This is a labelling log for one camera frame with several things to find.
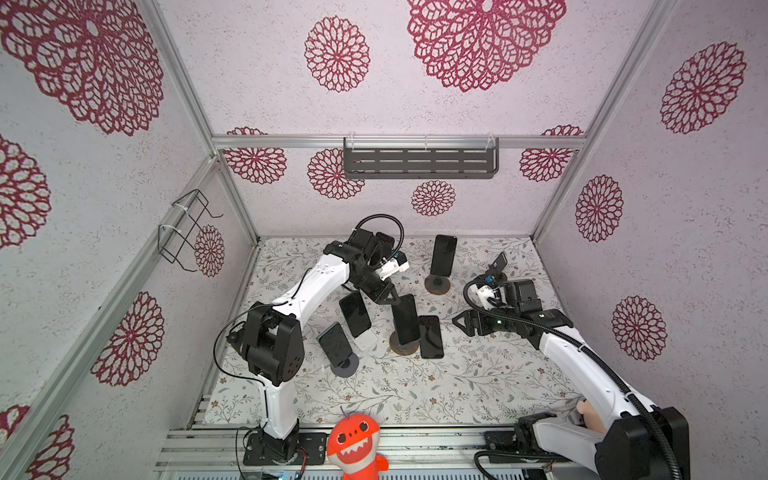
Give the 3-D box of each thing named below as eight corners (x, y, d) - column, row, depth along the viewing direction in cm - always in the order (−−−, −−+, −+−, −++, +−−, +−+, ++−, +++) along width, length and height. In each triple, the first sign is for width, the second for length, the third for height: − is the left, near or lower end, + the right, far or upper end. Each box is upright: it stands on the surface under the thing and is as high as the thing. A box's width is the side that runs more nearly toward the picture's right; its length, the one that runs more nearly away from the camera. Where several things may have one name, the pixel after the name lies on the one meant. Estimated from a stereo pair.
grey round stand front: (338, 384, 86) (336, 378, 83) (331, 372, 89) (329, 365, 85) (361, 369, 89) (360, 363, 85) (354, 358, 91) (353, 351, 88)
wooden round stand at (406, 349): (387, 350, 93) (388, 343, 88) (392, 338, 95) (392, 330, 91) (414, 359, 91) (415, 352, 87) (418, 347, 93) (419, 339, 89)
